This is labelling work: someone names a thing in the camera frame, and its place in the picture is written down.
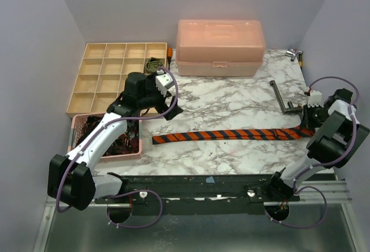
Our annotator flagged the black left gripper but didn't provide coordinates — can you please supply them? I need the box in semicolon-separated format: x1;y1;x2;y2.
138;82;183;120

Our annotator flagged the orange navy striped tie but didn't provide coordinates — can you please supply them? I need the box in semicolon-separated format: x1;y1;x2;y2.
151;126;315;145

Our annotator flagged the pink plastic basket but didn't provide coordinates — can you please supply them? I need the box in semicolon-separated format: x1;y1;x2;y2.
66;112;143;163

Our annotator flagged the pink plastic storage box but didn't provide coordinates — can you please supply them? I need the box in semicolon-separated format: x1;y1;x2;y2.
176;20;266;77

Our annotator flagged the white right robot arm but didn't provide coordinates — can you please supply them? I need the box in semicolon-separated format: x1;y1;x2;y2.
266;88;369;201

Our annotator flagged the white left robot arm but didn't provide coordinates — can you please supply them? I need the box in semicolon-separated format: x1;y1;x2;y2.
47;68;182;213

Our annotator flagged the pile of patterned ties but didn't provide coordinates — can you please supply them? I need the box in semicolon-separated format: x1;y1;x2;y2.
74;113;140;157

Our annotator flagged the rolled green tie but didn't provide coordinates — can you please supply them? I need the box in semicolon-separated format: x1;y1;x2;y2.
144;57;164;74

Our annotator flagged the yellow black tool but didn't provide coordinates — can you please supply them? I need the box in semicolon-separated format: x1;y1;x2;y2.
297;53;303;68

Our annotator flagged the silver socket tool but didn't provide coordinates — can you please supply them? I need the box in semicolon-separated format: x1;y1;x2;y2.
286;49;303;61

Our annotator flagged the wooden compartment tray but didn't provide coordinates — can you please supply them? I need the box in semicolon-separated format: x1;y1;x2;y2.
66;42;171;118

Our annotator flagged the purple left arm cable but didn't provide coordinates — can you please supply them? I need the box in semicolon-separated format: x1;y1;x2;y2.
55;66;180;229

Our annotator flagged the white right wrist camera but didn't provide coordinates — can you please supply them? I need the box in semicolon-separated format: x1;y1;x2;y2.
305;88;322;108

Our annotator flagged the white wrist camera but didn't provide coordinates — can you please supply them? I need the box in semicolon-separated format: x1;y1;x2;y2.
155;70;173;97
305;88;322;108

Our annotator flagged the metal crank handle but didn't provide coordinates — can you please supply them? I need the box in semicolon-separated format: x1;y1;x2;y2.
269;80;302;115

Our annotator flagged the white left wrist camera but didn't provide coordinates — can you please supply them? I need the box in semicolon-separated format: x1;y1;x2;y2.
155;70;173;97

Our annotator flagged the orange handled screwdriver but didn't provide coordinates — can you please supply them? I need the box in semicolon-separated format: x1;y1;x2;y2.
166;47;173;71

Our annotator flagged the black mounting rail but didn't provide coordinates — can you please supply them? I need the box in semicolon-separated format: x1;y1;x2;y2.
95;175;285;217

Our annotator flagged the aluminium extrusion frame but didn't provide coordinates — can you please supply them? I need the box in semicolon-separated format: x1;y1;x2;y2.
34;174;363;251

